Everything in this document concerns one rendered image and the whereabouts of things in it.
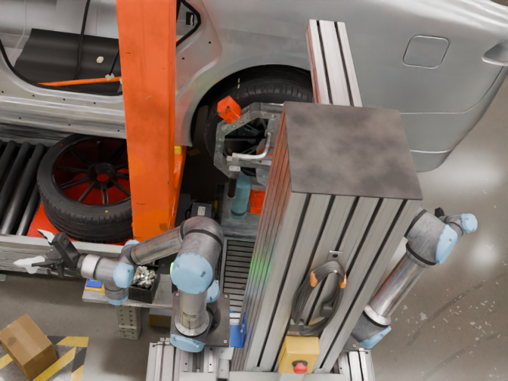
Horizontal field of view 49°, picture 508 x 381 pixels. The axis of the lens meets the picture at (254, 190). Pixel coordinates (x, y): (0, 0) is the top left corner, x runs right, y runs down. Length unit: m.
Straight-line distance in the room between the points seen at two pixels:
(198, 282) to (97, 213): 1.38
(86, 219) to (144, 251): 1.06
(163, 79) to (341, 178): 1.00
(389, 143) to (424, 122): 1.63
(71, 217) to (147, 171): 0.78
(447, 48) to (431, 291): 1.57
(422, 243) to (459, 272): 1.81
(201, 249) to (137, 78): 0.65
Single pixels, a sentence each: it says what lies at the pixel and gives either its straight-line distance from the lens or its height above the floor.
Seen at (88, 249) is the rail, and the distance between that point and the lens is 2.92.
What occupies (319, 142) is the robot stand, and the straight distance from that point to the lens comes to 1.11.
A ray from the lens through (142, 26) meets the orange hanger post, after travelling 1.81.
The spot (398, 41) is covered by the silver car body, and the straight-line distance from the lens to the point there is 2.47.
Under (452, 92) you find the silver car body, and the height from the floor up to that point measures 1.28.
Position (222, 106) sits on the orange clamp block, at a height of 1.11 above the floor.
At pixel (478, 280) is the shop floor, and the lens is 3.73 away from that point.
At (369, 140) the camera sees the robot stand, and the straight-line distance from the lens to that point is 1.15.
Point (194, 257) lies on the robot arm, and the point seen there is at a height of 1.46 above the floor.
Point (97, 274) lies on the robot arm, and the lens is 1.84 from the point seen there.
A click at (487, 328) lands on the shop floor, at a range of 3.57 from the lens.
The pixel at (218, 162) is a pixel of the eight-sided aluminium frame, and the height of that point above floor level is 0.76.
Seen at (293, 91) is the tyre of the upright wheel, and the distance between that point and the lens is 2.58.
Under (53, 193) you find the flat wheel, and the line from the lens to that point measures 3.02.
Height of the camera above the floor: 2.78
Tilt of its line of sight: 49 degrees down
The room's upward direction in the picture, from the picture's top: 10 degrees clockwise
